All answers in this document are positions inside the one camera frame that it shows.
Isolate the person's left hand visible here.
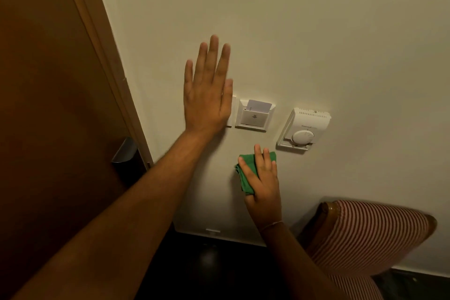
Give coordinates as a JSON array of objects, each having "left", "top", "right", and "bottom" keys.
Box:
[{"left": 183, "top": 35, "right": 233, "bottom": 137}]

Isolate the person's right hand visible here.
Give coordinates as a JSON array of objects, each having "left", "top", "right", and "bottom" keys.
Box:
[{"left": 238, "top": 144, "right": 283, "bottom": 231}]

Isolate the green cleaning cloth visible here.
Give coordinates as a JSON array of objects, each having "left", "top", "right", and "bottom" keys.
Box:
[{"left": 235, "top": 151, "right": 277, "bottom": 195}]

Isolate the person's left forearm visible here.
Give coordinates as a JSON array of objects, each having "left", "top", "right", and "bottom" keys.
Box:
[{"left": 12, "top": 130, "right": 219, "bottom": 300}]

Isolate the person's right forearm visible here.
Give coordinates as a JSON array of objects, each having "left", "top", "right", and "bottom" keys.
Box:
[{"left": 259, "top": 222, "right": 349, "bottom": 300}]

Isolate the white key card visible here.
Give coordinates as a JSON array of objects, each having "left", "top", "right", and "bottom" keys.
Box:
[{"left": 247, "top": 100, "right": 273, "bottom": 113}]

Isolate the white key card holder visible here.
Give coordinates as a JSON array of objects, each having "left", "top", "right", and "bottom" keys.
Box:
[{"left": 235, "top": 99, "right": 276, "bottom": 132}]

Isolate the white dial thermostat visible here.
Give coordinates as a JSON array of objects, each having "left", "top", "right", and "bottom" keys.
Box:
[{"left": 276, "top": 107, "right": 332, "bottom": 151}]

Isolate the striped upholstered wooden chair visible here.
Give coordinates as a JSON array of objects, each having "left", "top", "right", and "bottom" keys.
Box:
[{"left": 297, "top": 199, "right": 438, "bottom": 300}]

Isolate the brown wooden door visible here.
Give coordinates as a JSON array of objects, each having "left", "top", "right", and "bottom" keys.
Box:
[{"left": 0, "top": 0, "right": 147, "bottom": 300}]

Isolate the white light switch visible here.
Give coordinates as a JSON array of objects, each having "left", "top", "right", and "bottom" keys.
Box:
[{"left": 227, "top": 96, "right": 237, "bottom": 128}]

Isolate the thin thread bracelet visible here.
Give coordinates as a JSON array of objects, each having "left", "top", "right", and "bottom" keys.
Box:
[{"left": 259, "top": 220, "right": 284, "bottom": 233}]

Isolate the brown wooden door frame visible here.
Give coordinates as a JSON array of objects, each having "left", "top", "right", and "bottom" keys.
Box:
[{"left": 57, "top": 0, "right": 154, "bottom": 169}]

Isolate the metal door handle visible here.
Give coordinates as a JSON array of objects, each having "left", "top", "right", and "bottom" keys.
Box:
[{"left": 111, "top": 137, "right": 138, "bottom": 165}]

